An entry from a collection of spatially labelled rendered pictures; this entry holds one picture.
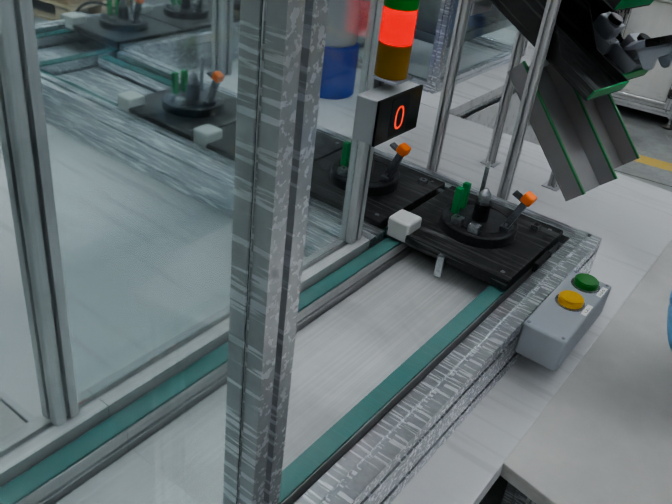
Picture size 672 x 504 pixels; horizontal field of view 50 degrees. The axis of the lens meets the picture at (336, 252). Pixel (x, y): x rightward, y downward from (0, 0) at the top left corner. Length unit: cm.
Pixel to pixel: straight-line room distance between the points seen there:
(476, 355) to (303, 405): 25
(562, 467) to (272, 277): 74
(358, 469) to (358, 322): 33
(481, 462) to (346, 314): 30
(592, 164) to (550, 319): 50
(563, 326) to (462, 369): 21
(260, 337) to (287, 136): 12
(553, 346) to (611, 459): 18
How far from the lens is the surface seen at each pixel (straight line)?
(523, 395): 115
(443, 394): 96
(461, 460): 103
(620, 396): 123
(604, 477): 109
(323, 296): 112
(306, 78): 35
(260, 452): 49
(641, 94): 529
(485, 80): 253
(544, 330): 113
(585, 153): 157
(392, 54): 107
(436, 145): 154
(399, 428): 91
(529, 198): 125
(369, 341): 109
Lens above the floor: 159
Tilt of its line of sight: 32 degrees down
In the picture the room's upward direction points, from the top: 7 degrees clockwise
